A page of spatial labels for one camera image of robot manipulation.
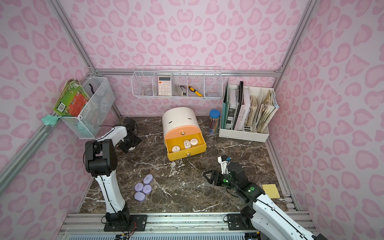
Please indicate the pink calculator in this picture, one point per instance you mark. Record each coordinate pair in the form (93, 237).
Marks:
(164, 86)

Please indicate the yellow drawer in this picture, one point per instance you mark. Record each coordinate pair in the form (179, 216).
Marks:
(184, 153)

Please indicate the blue lid pencil jar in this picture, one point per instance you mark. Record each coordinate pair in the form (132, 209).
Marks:
(214, 121)

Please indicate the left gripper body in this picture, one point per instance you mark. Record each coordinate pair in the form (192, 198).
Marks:
(129, 142)

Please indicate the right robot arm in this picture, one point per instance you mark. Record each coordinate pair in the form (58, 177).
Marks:
(260, 212)

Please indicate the grey stapler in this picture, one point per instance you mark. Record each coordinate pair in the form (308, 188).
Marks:
(181, 91)

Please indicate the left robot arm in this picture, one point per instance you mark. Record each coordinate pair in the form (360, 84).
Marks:
(101, 161)

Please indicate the white round drawer cabinet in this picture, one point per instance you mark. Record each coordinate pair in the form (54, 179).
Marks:
(176, 117)

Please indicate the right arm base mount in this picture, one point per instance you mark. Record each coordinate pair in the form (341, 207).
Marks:
(237, 222)

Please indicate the white file organizer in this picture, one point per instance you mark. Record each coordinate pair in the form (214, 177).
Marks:
(257, 97)

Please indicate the mint green wall hook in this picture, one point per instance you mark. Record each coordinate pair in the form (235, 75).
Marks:
(50, 120)

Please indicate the green folder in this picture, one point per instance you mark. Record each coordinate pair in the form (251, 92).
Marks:
(224, 109)

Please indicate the yellow utility knife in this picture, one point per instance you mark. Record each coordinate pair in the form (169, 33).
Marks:
(195, 91)

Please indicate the tape roll in shelf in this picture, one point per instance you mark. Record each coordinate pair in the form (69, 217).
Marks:
(148, 92)

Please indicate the white wire wall shelf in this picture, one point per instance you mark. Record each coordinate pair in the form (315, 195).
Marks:
(182, 84)

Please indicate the beige paper stack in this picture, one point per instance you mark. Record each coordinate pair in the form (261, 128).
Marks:
(267, 110)

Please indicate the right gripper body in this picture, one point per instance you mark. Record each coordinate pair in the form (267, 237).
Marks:
(215, 177)

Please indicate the yellow sticky note pad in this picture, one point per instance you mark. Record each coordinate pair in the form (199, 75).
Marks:
(272, 191)

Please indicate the black book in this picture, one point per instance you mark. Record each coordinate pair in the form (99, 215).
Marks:
(239, 102)

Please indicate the green red booklet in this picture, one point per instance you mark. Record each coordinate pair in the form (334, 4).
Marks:
(72, 99)

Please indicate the pink white book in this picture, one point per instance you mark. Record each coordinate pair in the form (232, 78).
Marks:
(244, 110)

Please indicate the aluminium front rail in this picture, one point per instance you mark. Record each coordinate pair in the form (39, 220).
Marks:
(159, 226)

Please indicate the orange top drawer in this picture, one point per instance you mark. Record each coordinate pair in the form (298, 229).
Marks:
(182, 131)

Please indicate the white mesh side basket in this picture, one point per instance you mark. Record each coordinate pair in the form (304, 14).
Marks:
(87, 124)

